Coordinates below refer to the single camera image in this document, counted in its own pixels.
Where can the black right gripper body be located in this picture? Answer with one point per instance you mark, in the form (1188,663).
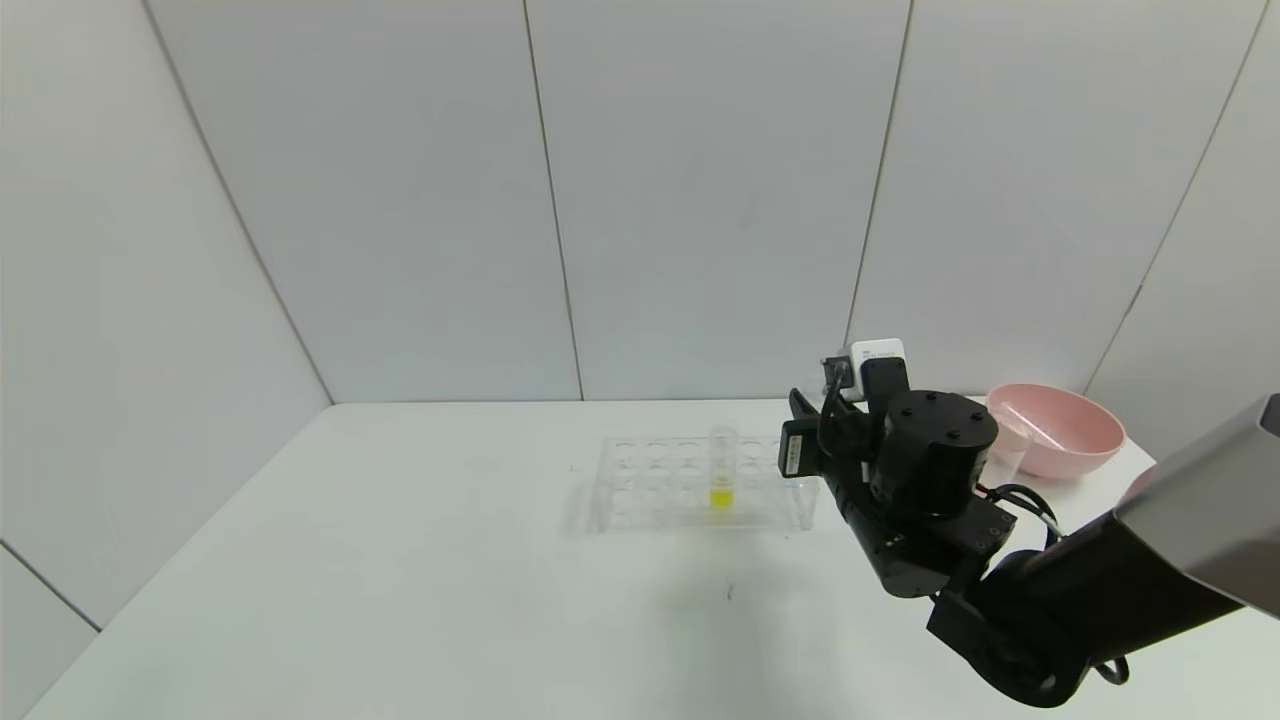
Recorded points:
(795,449)

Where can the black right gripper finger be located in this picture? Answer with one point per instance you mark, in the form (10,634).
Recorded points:
(803,405)

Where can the test tube with red pigment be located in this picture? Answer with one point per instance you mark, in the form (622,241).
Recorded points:
(1040,425)

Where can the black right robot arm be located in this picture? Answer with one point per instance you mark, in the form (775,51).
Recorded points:
(930,450)

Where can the test tube with yellow pigment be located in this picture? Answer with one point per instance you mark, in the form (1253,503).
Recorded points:
(721,480)

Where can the clear plastic test tube rack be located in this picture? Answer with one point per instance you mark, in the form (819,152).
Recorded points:
(655,490)

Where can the clear plastic beaker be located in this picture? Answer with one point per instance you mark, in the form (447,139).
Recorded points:
(1010,455)

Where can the pink bowl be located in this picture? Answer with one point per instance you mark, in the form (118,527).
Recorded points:
(1080,430)

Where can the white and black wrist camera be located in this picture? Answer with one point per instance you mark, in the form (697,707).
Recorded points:
(875,360)

